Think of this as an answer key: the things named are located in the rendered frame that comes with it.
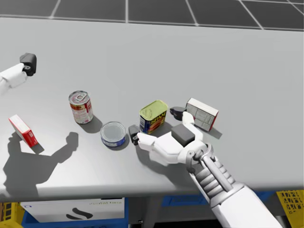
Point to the white box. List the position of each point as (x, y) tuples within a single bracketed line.
[(52, 210)]

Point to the blue flat can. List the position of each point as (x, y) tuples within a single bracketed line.
[(113, 134)]

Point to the blue box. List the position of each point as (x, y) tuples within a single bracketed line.
[(183, 200), (78, 223)]

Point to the red and white carton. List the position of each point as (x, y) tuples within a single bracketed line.
[(203, 115)]

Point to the green and blue rectangular can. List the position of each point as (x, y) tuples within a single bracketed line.
[(153, 116)]

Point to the red and white can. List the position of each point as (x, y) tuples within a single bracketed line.
[(81, 108)]

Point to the yellow box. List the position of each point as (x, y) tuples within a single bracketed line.
[(8, 215), (291, 204)]

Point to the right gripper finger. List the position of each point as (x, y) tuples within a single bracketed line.
[(146, 142), (187, 118)]

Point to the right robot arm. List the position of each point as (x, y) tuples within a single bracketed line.
[(232, 202)]

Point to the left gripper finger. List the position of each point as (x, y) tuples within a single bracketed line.
[(16, 74)]

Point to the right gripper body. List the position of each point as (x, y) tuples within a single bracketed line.
[(168, 148)]

